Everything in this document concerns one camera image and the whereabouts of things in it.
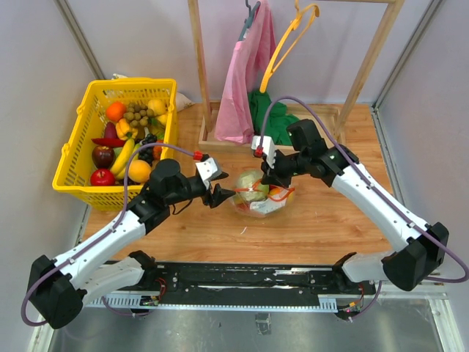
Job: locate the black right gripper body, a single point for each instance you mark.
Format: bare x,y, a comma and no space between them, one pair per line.
285,167

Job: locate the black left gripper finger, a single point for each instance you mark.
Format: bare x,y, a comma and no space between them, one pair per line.
219,175
219,195

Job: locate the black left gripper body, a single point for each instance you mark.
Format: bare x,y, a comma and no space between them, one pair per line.
189,190

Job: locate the green cabbage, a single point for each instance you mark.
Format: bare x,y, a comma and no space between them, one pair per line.
250,188

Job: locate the clear zip top bag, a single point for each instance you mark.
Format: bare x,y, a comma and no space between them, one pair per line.
264,208

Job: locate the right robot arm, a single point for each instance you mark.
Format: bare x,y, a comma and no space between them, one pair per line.
417,247

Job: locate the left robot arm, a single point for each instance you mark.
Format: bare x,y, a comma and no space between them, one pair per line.
59,288

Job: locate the green cloth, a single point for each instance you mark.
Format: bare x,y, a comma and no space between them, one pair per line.
278,121

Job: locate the yellow orange fruit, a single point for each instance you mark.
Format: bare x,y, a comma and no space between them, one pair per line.
139,171

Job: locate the yellow banana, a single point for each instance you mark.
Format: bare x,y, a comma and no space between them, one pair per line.
118,167

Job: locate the red chili pepper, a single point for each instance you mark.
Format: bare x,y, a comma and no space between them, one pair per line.
108,142

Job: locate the bright red apple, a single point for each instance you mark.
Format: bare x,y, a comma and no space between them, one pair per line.
102,177

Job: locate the dark red apple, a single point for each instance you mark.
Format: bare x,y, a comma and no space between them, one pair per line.
103,157

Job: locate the yellow lemon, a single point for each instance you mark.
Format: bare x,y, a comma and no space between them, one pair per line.
158,106

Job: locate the brown longan bunch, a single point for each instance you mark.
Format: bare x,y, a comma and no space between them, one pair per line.
139,115

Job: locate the purple eggplant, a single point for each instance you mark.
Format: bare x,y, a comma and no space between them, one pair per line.
110,131

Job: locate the yellow plastic basket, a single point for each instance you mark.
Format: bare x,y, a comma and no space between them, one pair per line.
75,165

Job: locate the pink shirt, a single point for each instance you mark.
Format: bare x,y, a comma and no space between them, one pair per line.
250,58

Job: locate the yellow clothes hanger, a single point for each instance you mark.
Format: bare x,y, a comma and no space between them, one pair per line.
299,25

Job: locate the grey clothes hanger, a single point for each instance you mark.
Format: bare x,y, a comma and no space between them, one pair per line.
252,10

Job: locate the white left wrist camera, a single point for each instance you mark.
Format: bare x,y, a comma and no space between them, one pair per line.
207,168

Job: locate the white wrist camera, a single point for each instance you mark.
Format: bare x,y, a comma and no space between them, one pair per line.
207,168
265,149

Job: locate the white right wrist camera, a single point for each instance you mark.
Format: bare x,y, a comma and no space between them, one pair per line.
265,149

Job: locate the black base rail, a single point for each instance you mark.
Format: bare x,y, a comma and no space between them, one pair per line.
248,286

